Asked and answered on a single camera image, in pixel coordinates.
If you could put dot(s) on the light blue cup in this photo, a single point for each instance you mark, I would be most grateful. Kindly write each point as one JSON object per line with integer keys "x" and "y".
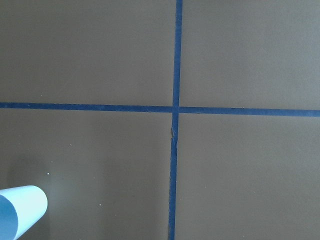
{"x": 20, "y": 208}

